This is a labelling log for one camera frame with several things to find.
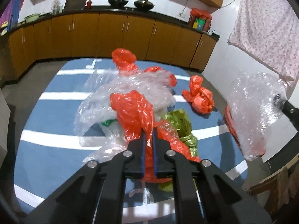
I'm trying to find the orange plastic bag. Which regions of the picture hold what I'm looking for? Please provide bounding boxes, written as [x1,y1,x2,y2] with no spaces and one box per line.
[112,48,177,88]
[109,89,202,184]
[182,75,214,114]

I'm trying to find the olive green plastic bag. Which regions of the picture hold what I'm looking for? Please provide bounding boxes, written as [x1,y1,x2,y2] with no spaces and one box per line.
[158,108,199,192]

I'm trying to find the red plastic trash basket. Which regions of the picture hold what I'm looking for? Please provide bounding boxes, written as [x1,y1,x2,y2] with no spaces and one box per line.
[223,105,241,150]

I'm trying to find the orange lower kitchen cabinets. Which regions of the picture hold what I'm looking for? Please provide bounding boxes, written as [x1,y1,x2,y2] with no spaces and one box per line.
[8,12,217,77]

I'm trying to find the white green plastic bag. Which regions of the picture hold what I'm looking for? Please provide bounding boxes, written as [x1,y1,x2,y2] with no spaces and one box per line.
[99,119,125,139]

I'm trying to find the wooden stool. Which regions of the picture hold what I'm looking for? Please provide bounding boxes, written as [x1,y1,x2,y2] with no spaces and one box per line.
[245,164,298,218]

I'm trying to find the orange plastic bag top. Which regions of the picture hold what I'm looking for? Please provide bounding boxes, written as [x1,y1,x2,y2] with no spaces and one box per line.
[112,48,177,88]

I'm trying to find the pink floral hanging cloth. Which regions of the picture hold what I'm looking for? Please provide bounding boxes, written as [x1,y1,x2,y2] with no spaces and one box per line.
[228,0,298,85]

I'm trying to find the blue white striped tablecloth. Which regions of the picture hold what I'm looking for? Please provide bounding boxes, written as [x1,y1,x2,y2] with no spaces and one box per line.
[14,59,247,223]

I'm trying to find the white mug on counter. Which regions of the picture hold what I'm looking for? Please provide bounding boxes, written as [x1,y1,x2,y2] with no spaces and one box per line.
[208,30,215,35]

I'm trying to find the green box on counter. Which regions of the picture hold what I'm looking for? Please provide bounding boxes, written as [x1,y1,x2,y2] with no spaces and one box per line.
[193,18,206,31]

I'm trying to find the red bag on counter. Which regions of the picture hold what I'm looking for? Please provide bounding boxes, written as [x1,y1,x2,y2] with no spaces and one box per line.
[190,8,212,20]

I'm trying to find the black wok with lid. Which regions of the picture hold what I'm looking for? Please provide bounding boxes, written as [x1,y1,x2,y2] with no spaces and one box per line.
[134,0,155,12]

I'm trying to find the black wok with utensils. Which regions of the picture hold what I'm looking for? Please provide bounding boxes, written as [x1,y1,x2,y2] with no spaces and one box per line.
[108,0,129,9]

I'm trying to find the small red bottle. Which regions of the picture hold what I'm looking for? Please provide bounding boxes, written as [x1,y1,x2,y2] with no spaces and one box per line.
[86,0,92,9]

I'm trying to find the dark cutting board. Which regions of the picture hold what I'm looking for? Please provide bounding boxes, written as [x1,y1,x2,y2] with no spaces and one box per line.
[63,0,87,12]

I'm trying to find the green basin on counter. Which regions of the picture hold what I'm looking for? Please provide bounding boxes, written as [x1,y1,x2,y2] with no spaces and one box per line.
[24,13,40,23]

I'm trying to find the purple hanging cloth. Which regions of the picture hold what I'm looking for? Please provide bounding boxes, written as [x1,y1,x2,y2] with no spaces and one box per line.
[1,0,24,34]

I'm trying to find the wall power socket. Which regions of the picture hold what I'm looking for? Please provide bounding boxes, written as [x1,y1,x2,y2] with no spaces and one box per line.
[178,13,186,18]

